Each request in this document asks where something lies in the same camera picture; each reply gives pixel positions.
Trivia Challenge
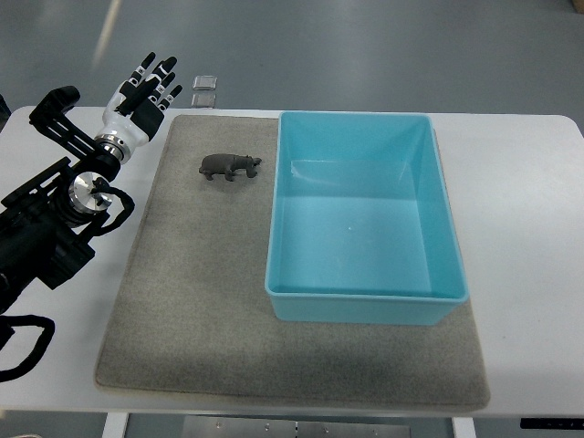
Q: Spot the clear floor plate lower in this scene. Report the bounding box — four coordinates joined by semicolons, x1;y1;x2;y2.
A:
191;92;216;109

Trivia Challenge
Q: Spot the grey felt mat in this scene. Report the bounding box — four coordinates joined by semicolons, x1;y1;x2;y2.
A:
95;116;490;412

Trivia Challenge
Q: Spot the white table leg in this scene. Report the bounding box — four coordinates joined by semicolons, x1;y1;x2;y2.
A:
452;417;477;438
101;412;130;438

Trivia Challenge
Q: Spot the clear floor plate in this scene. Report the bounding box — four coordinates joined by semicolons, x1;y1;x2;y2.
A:
191;92;216;109
193;75;217;90

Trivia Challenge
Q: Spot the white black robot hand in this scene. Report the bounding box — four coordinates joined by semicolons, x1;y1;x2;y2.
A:
95;52;183;163

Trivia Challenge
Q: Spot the metal base plate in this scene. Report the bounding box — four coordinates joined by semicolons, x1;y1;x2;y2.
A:
182;416;412;438

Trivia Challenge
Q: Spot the white table leg right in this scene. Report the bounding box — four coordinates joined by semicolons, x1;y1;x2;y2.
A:
452;417;477;438

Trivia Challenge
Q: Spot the blue plastic box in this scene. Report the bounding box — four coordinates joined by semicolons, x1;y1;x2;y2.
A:
265;111;469;326

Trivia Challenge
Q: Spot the black cable loop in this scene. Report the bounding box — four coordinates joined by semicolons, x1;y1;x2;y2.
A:
0;314;57;383

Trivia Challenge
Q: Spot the black table control panel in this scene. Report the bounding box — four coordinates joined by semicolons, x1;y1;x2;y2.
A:
520;418;584;431

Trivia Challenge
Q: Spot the clear floor plate upper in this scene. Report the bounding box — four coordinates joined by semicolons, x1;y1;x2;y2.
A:
193;75;217;90

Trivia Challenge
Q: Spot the white table leg left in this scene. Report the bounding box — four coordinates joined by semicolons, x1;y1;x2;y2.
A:
101;412;130;438

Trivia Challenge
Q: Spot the brown hippo toy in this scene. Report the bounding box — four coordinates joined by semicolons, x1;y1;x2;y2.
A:
198;153;262;182

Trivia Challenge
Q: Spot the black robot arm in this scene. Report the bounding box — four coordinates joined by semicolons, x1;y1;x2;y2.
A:
1;86;135;311

